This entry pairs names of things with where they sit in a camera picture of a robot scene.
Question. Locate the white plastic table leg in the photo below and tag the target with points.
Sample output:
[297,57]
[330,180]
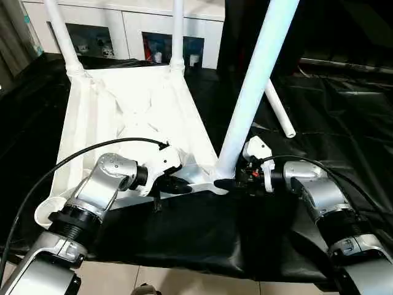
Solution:
[64,37]
[279,110]
[177,34]
[255,80]

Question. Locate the white plastic table top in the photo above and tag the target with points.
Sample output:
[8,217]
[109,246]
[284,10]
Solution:
[123,104]

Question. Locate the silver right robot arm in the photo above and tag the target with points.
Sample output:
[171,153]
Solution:
[325,203]

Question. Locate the black mat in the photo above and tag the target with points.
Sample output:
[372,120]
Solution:
[245,233]

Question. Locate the dark round robot part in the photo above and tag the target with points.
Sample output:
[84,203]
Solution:
[146,290]

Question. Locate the white glass-door cabinet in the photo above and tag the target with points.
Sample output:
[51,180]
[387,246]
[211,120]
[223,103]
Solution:
[123,18]

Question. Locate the grey curtain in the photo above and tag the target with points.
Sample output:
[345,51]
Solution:
[13,37]

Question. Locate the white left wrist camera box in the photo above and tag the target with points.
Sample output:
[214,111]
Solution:
[161,161]

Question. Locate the black metal rail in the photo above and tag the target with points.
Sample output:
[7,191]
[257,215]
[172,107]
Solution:
[350,64]

